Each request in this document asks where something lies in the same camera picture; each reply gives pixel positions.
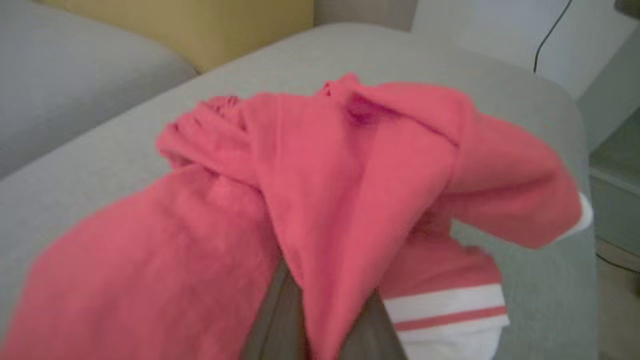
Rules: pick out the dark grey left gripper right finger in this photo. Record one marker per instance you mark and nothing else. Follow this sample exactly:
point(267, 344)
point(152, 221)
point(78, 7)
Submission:
point(372, 335)

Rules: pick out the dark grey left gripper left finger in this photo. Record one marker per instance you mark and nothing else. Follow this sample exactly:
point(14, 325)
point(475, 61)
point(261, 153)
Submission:
point(280, 325)

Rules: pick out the red garment with striped cuffs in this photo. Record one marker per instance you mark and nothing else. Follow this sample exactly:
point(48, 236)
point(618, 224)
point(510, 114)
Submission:
point(325, 175)

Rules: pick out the pale green cabinet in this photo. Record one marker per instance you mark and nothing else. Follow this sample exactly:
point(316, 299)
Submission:
point(615, 210)

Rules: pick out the large grey sofa seat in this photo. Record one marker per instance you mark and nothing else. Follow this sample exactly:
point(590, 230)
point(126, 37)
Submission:
point(350, 55)

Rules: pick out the yellow sofa cushion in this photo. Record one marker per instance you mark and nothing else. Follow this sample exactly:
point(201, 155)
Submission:
point(200, 25)

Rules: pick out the grey sofa cushion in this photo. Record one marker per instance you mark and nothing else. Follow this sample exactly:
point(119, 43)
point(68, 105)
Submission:
point(60, 75)

